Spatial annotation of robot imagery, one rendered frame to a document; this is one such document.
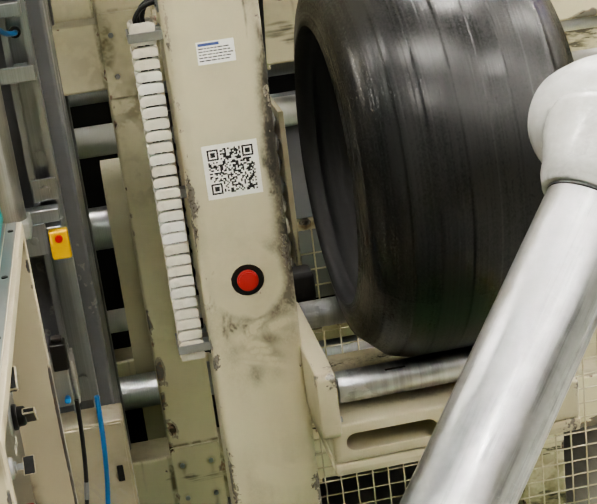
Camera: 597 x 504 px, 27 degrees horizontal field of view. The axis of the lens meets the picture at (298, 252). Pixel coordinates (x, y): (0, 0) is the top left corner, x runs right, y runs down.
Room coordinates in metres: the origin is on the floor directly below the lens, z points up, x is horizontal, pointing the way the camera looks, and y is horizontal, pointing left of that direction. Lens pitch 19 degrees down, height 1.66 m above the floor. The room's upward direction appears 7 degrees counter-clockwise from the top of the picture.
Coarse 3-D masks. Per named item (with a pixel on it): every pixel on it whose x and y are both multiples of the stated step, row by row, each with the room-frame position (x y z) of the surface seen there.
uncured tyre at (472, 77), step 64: (320, 0) 1.67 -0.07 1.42; (384, 0) 1.59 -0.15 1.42; (448, 0) 1.59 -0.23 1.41; (512, 0) 1.58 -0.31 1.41; (320, 64) 1.97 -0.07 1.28; (384, 64) 1.52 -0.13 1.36; (448, 64) 1.52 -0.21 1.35; (512, 64) 1.52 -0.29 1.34; (320, 128) 1.99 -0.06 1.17; (384, 128) 1.49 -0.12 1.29; (448, 128) 1.48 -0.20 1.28; (512, 128) 1.48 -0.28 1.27; (320, 192) 1.91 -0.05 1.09; (384, 192) 1.47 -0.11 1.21; (448, 192) 1.46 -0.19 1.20; (512, 192) 1.47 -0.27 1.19; (384, 256) 1.48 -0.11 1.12; (448, 256) 1.46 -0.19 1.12; (512, 256) 1.48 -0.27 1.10; (384, 320) 1.53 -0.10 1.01; (448, 320) 1.51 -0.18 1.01
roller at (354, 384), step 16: (448, 352) 1.61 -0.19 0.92; (464, 352) 1.61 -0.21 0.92; (352, 368) 1.60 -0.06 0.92; (368, 368) 1.59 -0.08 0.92; (384, 368) 1.59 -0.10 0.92; (400, 368) 1.59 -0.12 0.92; (416, 368) 1.59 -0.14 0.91; (432, 368) 1.59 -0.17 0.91; (448, 368) 1.59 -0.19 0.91; (352, 384) 1.57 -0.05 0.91; (368, 384) 1.57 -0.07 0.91; (384, 384) 1.57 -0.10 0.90; (400, 384) 1.58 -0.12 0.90; (416, 384) 1.58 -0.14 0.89; (432, 384) 1.59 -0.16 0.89; (352, 400) 1.57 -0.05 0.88
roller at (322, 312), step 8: (304, 304) 1.86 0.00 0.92; (312, 304) 1.86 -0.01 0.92; (320, 304) 1.86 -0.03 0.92; (328, 304) 1.86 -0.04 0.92; (336, 304) 1.86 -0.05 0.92; (304, 312) 1.85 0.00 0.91; (312, 312) 1.85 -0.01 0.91; (320, 312) 1.85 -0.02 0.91; (328, 312) 1.85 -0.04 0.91; (336, 312) 1.85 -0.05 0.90; (312, 320) 1.84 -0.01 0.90; (320, 320) 1.85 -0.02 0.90; (328, 320) 1.85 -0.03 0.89; (336, 320) 1.85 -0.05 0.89; (344, 320) 1.86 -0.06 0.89; (312, 328) 1.86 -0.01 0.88
